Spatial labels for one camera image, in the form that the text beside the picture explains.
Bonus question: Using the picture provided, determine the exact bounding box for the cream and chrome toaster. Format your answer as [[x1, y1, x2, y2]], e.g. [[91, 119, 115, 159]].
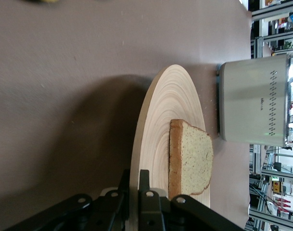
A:
[[216, 53, 293, 148]]

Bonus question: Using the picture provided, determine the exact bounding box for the slice of seeded bread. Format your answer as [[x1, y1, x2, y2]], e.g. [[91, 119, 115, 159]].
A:
[[168, 119, 214, 200]]

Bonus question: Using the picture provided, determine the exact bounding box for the yellow quilted oven mitt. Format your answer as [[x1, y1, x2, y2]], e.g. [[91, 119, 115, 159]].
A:
[[20, 0, 60, 4]]

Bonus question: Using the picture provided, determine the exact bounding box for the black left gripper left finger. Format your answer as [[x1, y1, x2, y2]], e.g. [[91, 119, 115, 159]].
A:
[[6, 169, 131, 231]]

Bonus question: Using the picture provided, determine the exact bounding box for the brown table mat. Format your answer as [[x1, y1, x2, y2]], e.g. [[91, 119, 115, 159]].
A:
[[0, 0, 254, 231]]

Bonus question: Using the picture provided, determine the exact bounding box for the cluttered aluminium shelf rack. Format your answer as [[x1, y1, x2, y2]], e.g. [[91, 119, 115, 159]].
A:
[[240, 0, 293, 231]]

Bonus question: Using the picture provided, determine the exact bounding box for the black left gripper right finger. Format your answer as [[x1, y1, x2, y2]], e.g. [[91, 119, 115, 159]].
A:
[[138, 169, 244, 231]]

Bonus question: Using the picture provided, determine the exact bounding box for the round wooden plate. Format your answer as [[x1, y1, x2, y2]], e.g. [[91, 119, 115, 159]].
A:
[[130, 64, 211, 231]]

